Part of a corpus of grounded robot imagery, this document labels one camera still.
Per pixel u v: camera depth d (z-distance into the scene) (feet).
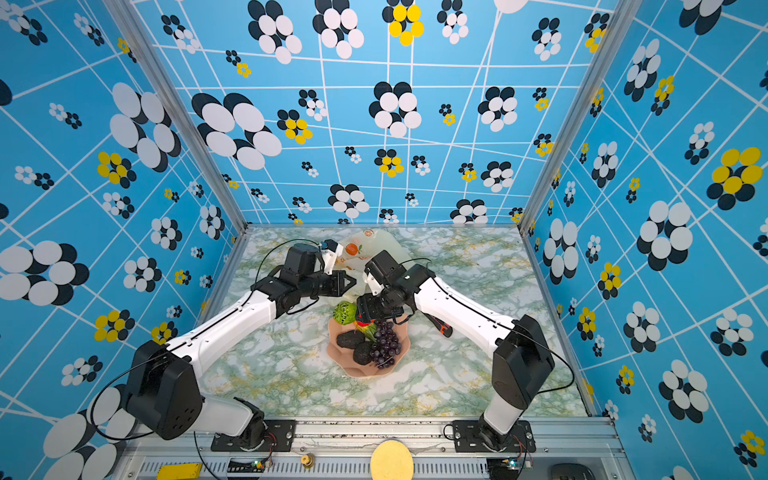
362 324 2.48
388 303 2.19
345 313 2.77
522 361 1.40
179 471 2.28
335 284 2.37
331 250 2.45
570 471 2.25
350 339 2.78
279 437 2.42
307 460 2.23
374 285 2.40
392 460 2.24
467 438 2.38
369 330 2.85
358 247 3.46
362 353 2.66
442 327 2.99
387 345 2.64
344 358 2.73
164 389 1.34
